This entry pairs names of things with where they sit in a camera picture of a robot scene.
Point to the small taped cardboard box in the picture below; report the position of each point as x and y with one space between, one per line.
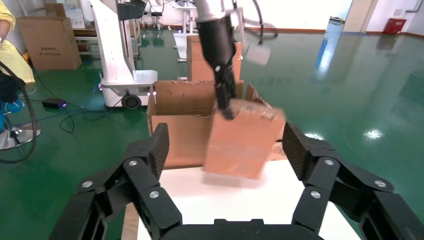
242 145

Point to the white wheeled robot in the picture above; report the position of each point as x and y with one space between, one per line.
116 59

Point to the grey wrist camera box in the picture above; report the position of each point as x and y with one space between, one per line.
257 54

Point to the printed closed cardboard box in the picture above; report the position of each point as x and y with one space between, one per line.
49 43

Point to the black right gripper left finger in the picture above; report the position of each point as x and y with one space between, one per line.
139 179

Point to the person in yellow coat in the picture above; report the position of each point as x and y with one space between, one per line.
11 63

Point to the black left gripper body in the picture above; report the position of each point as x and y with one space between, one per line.
217 43

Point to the red box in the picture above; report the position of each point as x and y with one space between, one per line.
394 26

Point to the big open cardboard box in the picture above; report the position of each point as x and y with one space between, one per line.
179 139

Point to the white carton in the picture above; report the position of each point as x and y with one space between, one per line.
75 16

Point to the black power adapter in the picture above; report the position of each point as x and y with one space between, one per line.
54 103

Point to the chrome round stool base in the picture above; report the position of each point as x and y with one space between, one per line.
20 136

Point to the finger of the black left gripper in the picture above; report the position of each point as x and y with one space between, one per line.
227 96

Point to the white desk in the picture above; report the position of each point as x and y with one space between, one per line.
181 46

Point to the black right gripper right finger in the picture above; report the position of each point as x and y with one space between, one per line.
324 179

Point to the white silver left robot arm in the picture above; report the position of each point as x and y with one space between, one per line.
212 10

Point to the cardboard box with round logo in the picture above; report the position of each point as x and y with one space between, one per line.
198 66

